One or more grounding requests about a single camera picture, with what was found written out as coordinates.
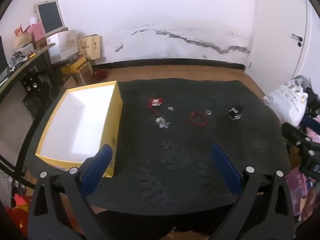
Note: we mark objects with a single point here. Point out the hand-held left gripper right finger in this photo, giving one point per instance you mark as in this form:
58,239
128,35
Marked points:
225,168

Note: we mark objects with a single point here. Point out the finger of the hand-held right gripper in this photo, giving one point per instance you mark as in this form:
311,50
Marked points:
296,136

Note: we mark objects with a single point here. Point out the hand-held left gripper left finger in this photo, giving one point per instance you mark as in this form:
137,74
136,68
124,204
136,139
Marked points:
98,166

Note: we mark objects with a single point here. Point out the yellow cardboard box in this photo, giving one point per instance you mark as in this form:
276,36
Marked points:
82,120

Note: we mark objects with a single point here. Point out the person's right hand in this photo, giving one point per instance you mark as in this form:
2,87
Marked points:
310,205

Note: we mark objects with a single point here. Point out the pink printed bag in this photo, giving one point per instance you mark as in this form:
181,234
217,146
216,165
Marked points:
296,187

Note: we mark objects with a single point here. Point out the dark clothes pile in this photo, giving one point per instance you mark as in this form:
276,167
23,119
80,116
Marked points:
312,102

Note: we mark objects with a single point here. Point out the white plastic bag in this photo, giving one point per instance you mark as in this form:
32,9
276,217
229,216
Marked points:
285,100

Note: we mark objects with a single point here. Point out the dark patterned table mat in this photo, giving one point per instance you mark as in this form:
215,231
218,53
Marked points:
175,142

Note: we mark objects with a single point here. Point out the red bag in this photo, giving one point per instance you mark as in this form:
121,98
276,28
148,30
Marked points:
17,207

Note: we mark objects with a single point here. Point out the wooden stool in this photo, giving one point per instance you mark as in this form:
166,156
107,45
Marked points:
80,76

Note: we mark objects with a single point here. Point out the white door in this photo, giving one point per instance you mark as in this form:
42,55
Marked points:
275,42

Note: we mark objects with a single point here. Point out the flat yellow box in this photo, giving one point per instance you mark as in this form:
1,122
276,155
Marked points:
75,67

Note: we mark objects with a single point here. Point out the black speaker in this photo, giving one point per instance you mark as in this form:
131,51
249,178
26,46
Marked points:
31,85

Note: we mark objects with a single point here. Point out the white paper bag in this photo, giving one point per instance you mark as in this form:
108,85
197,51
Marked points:
63,47

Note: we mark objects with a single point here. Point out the black desk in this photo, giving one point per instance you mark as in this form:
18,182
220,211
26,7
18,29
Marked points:
25,66

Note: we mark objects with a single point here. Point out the desk clutter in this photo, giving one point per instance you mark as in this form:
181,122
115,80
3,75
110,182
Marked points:
20,57

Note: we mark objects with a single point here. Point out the small cardboard box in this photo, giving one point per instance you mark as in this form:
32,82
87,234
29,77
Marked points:
41,44

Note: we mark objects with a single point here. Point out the black screen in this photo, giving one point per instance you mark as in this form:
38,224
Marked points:
2,57

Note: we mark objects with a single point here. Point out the pink box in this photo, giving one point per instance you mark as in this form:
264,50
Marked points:
37,31

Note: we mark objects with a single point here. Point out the beige crt monitor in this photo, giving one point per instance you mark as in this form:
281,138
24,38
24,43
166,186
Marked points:
50,17

